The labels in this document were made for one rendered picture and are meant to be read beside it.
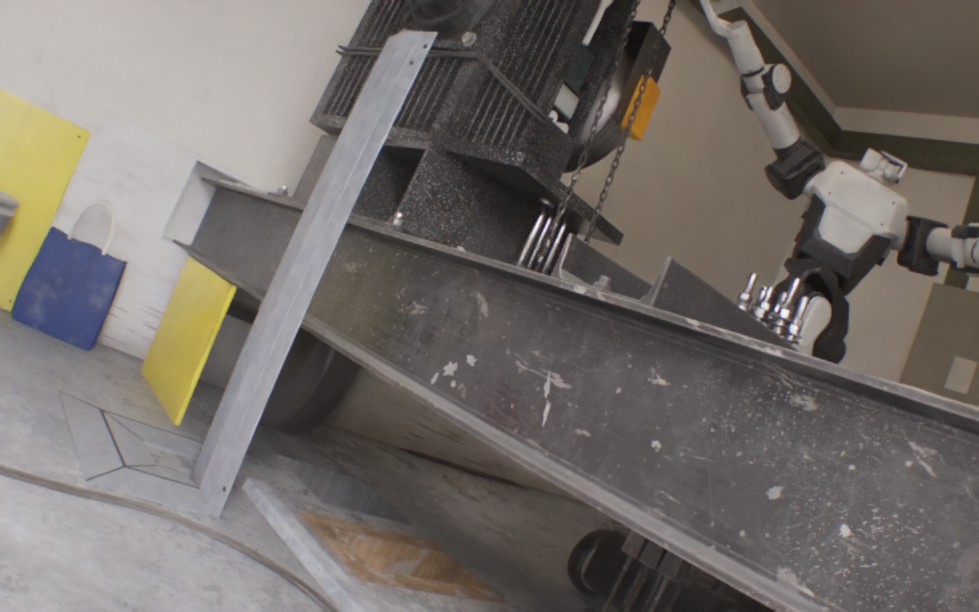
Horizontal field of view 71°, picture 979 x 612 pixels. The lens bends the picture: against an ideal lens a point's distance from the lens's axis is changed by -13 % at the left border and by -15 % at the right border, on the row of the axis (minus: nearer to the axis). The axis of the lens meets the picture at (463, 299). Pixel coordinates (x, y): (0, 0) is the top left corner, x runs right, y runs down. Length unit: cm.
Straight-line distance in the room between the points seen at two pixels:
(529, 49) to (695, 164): 245
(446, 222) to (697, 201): 272
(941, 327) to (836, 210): 215
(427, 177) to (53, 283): 132
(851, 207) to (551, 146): 82
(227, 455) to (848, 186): 167
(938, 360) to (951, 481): 336
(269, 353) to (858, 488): 111
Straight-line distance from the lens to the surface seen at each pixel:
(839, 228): 214
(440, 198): 167
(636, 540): 140
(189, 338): 224
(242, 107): 282
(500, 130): 184
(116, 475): 157
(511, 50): 183
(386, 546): 195
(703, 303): 109
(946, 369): 416
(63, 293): 252
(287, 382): 241
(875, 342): 459
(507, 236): 178
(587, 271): 118
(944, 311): 426
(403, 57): 163
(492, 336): 127
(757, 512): 91
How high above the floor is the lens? 53
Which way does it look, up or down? 2 degrees up
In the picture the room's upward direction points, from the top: 24 degrees clockwise
